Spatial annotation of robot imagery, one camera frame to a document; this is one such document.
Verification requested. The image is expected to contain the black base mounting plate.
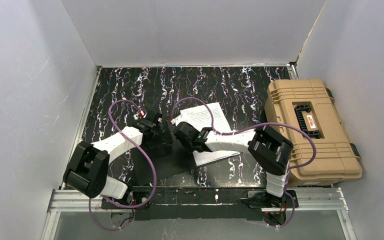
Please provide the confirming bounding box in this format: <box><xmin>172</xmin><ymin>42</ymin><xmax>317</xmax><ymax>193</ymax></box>
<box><xmin>100</xmin><ymin>187</ymin><xmax>299</xmax><ymax>222</ymax></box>

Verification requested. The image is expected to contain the beige file folder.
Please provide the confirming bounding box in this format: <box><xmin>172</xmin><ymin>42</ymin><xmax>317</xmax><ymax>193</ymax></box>
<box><xmin>127</xmin><ymin>117</ymin><xmax>240</xmax><ymax>180</ymax></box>

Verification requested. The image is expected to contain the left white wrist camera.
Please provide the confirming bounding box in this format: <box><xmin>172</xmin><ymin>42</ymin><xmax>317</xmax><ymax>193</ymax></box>
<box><xmin>141</xmin><ymin>110</ymin><xmax>163</xmax><ymax>124</ymax></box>

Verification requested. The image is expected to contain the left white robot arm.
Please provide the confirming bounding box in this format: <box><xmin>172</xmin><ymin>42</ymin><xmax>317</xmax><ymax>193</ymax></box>
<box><xmin>63</xmin><ymin>111</ymin><xmax>173</xmax><ymax>200</ymax></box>

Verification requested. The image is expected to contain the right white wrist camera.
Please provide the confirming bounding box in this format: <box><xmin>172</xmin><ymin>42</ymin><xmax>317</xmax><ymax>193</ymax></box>
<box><xmin>170</xmin><ymin>114</ymin><xmax>185</xmax><ymax>127</ymax></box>

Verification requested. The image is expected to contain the tan plastic tool case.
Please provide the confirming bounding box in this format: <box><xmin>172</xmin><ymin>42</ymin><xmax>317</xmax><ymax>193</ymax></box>
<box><xmin>264</xmin><ymin>79</ymin><xmax>363</xmax><ymax>187</ymax></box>

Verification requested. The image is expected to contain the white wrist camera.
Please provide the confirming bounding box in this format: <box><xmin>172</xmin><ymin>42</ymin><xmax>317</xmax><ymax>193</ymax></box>
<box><xmin>170</xmin><ymin>114</ymin><xmax>185</xmax><ymax>127</ymax></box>
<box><xmin>141</xmin><ymin>110</ymin><xmax>163</xmax><ymax>124</ymax></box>

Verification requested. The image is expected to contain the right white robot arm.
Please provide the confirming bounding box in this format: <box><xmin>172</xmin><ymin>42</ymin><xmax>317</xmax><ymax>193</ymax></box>
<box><xmin>172</xmin><ymin>121</ymin><xmax>292</xmax><ymax>199</ymax></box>

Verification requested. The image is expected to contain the aluminium frame rail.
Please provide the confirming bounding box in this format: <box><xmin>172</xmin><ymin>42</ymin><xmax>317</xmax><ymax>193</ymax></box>
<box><xmin>41</xmin><ymin>187</ymin><xmax>357</xmax><ymax>240</ymax></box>

